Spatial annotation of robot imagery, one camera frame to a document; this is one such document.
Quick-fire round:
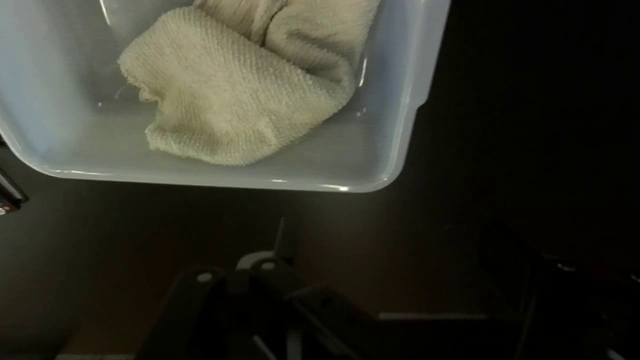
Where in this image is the cream waffle towel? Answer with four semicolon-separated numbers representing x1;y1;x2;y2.
115;0;384;167

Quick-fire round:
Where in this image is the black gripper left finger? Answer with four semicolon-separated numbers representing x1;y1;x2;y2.
136;257;376;360

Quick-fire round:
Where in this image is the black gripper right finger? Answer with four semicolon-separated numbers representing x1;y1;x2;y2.
477;220;640;360

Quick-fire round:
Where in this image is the white plastic bin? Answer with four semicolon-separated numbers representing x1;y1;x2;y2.
0;0;453;195

